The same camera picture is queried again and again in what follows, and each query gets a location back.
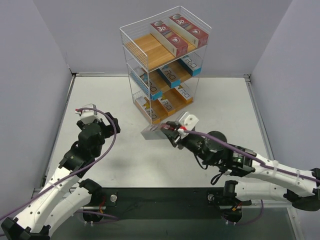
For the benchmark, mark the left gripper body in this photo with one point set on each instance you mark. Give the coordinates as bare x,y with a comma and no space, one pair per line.
110,124

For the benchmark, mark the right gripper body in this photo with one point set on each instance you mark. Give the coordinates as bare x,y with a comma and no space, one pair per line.
171,133

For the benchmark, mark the red toothpaste box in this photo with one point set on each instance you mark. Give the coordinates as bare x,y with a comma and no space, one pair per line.
157,131
186,29
176,45

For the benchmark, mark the orange toothpaste box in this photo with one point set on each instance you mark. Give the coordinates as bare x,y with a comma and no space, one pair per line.
166,105
184,94
145,108

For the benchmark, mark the teal toothpaste box with label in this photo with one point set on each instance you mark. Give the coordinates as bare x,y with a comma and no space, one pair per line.
146,84

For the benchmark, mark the silver blue toothpaste box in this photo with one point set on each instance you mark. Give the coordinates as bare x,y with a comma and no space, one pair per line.
169,76

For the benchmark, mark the light blue toothpaste box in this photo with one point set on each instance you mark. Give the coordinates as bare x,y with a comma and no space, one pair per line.
190,65

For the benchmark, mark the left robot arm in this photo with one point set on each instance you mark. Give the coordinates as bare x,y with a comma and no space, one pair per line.
65,192

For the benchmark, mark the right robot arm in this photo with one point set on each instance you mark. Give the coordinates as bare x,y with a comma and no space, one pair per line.
278,182

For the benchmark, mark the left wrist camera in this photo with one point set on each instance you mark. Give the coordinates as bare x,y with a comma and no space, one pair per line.
88,116

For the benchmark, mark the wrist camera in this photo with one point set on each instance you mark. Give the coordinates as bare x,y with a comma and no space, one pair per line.
88,116
187,120

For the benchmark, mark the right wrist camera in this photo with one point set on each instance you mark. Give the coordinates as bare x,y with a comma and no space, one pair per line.
187,120

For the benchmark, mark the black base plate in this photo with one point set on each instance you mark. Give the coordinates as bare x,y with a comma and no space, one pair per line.
166,203

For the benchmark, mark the white wire wooden shelf rack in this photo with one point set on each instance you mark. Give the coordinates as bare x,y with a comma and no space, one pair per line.
143,50

